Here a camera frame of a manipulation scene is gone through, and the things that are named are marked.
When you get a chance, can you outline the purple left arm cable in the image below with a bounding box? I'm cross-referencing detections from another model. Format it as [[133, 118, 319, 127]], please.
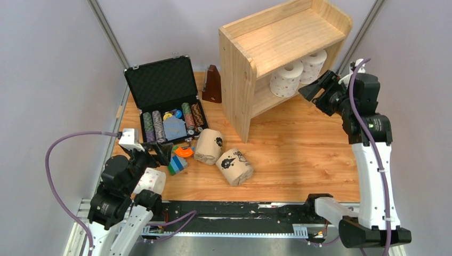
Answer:
[[45, 131, 120, 256]]

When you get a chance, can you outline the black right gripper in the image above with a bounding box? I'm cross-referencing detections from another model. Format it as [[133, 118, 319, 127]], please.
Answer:
[[297, 70, 353, 117]]

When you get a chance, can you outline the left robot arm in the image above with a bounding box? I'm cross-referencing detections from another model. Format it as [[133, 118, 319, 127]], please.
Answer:
[[83, 142, 173, 255]]

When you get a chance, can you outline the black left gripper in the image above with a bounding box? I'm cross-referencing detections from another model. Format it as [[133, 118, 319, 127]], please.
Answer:
[[123, 139, 173, 194]]

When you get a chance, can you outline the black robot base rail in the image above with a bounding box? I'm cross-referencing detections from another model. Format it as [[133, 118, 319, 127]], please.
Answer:
[[142, 201, 336, 244]]

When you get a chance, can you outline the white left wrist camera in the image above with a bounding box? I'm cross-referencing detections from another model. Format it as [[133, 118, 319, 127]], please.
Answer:
[[118, 128, 144, 151]]

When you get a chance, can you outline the light wooden two-tier shelf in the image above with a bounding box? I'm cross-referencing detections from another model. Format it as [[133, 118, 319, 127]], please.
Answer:
[[219, 1, 353, 142]]

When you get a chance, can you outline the green blue block stack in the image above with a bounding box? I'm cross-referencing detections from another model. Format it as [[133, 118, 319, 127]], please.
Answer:
[[167, 155, 188, 175]]

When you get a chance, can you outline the orange tape measure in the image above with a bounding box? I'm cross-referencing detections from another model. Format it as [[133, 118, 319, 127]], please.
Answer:
[[173, 146, 194, 158]]

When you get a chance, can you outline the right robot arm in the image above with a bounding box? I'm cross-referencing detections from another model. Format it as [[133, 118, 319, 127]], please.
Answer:
[[300, 70, 412, 249]]

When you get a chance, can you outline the brown paper roll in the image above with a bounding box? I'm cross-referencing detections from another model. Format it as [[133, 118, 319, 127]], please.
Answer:
[[194, 129, 223, 165], [215, 148, 254, 186]]

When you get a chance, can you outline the white floral paper roll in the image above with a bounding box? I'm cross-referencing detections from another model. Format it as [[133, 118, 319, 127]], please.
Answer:
[[269, 60, 304, 98], [133, 167, 166, 195], [300, 50, 327, 84]]

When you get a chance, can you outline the dark brown wooden metronome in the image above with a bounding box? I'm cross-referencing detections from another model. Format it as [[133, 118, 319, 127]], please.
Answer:
[[201, 65, 222, 103]]

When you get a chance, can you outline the black poker chip case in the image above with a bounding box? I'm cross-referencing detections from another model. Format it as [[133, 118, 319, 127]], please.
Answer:
[[124, 55, 209, 142]]

